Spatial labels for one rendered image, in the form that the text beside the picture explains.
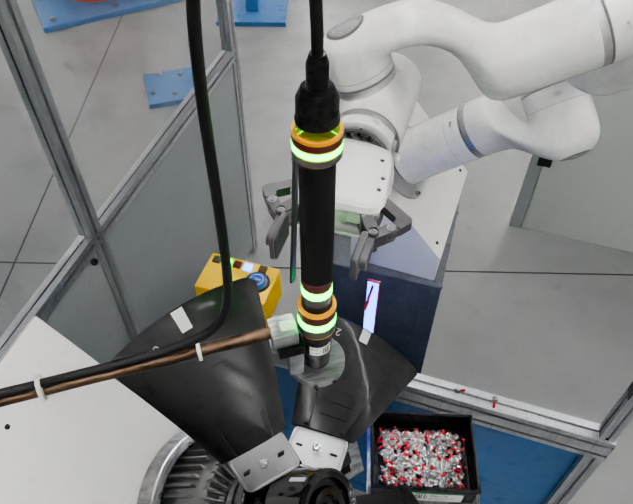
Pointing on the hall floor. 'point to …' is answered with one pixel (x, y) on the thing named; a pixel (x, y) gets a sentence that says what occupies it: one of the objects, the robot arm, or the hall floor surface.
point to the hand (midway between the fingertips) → (316, 251)
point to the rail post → (573, 480)
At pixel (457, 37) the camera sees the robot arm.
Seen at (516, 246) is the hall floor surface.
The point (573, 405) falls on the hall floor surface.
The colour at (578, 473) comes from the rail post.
